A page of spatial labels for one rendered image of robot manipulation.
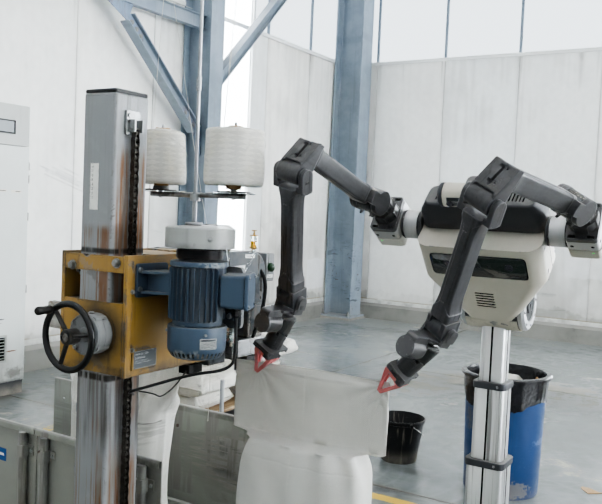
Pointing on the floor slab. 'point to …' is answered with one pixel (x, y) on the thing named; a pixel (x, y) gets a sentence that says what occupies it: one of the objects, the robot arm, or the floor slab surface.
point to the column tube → (111, 221)
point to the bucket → (403, 436)
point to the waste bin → (533, 425)
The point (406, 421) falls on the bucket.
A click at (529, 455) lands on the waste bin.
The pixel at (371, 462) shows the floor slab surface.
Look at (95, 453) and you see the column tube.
